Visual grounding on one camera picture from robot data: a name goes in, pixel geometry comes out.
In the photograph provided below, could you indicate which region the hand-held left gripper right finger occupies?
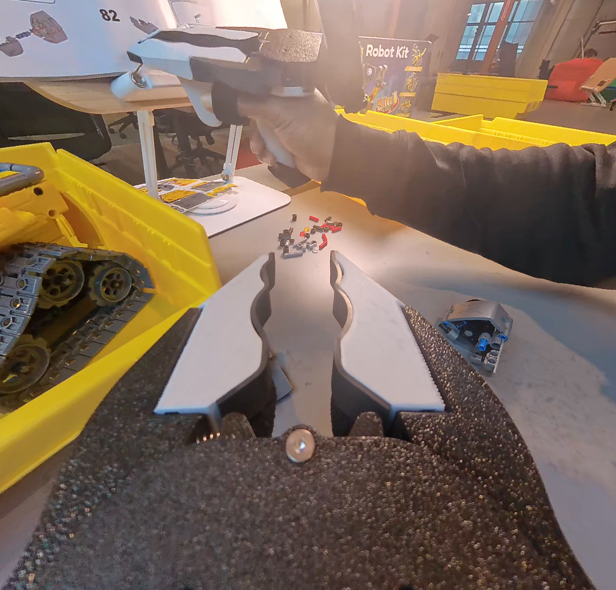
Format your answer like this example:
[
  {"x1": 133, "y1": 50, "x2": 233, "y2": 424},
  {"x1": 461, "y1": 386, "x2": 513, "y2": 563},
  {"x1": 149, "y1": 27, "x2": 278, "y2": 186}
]
[{"x1": 329, "y1": 250, "x2": 446, "y2": 413}]

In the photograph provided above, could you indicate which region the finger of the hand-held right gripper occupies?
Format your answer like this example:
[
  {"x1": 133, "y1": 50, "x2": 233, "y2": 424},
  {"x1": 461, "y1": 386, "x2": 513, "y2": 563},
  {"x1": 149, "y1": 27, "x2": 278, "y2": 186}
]
[
  {"x1": 139, "y1": 27, "x2": 271, "y2": 51},
  {"x1": 126, "y1": 39, "x2": 252, "y2": 79}
]

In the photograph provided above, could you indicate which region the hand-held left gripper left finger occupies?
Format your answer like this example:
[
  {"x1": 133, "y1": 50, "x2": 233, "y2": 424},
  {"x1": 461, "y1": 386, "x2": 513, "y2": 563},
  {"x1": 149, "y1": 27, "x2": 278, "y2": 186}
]
[{"x1": 154, "y1": 252, "x2": 276, "y2": 416}]

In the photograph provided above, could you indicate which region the grey toy plate assembly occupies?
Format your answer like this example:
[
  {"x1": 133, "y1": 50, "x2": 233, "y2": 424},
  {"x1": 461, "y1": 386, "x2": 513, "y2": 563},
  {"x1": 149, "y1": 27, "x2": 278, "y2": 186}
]
[{"x1": 269, "y1": 351, "x2": 294, "y2": 403}]

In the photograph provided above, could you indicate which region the grey toy eye module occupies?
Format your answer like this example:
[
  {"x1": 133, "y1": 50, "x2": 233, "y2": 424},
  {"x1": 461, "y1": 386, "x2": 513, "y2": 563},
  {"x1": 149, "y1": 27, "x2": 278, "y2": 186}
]
[{"x1": 435, "y1": 299, "x2": 514, "y2": 378}]

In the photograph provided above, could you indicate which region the pile of small toy pieces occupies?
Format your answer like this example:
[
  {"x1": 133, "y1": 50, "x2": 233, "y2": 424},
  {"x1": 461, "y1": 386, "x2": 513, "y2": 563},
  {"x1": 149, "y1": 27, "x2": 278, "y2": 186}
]
[{"x1": 277, "y1": 214, "x2": 344, "y2": 259}]

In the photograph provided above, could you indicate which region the person's right forearm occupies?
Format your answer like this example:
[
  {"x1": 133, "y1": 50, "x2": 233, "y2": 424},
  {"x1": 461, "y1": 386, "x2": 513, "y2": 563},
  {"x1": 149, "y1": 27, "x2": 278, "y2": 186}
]
[{"x1": 319, "y1": 115, "x2": 616, "y2": 291}]

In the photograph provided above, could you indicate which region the grey desk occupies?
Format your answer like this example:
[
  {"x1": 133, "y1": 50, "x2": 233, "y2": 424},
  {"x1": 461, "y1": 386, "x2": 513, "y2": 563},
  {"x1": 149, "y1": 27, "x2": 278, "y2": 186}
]
[{"x1": 0, "y1": 164, "x2": 616, "y2": 590}]

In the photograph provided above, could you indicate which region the white instruction booklet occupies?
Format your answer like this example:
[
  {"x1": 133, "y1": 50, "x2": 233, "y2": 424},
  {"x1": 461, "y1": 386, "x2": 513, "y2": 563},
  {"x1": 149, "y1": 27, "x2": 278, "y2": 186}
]
[{"x1": 0, "y1": 0, "x2": 289, "y2": 82}]

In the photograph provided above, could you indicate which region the blue robot kit box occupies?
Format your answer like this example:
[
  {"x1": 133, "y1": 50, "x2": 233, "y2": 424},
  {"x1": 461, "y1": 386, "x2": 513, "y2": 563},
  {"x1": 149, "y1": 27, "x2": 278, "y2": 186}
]
[{"x1": 358, "y1": 36, "x2": 432, "y2": 118}]

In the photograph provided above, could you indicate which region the yellow sticker sheet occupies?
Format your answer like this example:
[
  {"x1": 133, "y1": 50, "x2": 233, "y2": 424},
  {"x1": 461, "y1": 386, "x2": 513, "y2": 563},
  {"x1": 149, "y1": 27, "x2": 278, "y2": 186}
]
[{"x1": 139, "y1": 178, "x2": 241, "y2": 213}]

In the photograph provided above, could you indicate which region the white wooden book stand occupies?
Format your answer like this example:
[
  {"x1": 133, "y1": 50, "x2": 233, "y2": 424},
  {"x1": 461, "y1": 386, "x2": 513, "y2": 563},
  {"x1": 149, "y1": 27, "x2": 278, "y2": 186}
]
[{"x1": 24, "y1": 67, "x2": 292, "y2": 238}]

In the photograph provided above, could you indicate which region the yellow toy robot vehicle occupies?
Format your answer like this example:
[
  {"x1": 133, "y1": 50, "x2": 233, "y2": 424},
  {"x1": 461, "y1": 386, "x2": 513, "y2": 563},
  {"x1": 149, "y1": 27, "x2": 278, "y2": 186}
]
[{"x1": 0, "y1": 163, "x2": 156, "y2": 408}]

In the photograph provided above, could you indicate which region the large paned window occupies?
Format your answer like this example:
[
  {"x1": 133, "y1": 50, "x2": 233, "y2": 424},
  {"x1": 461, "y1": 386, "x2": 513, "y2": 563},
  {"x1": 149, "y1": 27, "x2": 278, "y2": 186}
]
[{"x1": 455, "y1": 0, "x2": 544, "y2": 62}]

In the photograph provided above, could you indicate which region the red plastic container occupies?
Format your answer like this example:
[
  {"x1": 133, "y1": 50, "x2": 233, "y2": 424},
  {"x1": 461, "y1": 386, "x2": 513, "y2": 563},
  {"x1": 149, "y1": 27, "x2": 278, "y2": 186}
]
[{"x1": 546, "y1": 58, "x2": 604, "y2": 102}]

